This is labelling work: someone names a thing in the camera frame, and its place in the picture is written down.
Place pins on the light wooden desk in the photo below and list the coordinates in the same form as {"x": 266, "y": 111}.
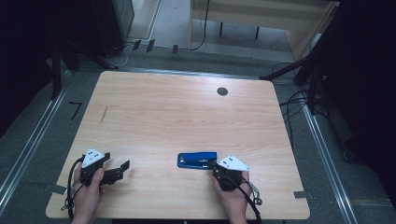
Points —
{"x": 264, "y": 18}

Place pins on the aluminium floor rail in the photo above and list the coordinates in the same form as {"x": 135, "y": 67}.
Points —
{"x": 193, "y": 73}
{"x": 327, "y": 161}
{"x": 34, "y": 140}

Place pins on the grey tape piece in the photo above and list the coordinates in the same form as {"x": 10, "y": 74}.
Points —
{"x": 300, "y": 194}
{"x": 56, "y": 188}

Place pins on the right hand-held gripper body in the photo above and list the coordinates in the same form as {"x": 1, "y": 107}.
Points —
{"x": 229, "y": 179}

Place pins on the black stand legs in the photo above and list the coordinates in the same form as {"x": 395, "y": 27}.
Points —
{"x": 289, "y": 67}

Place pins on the person's right hand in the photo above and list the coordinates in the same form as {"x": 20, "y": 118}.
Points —
{"x": 233, "y": 202}

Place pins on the black cabinet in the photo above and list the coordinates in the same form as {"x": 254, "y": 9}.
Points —
{"x": 113, "y": 25}

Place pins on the person's left hand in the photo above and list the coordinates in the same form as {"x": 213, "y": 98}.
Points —
{"x": 87, "y": 199}

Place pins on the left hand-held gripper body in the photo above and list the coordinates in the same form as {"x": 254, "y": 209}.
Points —
{"x": 90, "y": 171}

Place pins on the blue stapler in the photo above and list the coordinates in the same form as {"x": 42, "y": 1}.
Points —
{"x": 196, "y": 159}

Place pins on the black metal stand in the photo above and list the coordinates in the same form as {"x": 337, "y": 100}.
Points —
{"x": 56, "y": 71}

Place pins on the dark round table grommet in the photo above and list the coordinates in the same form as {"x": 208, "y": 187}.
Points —
{"x": 222, "y": 91}

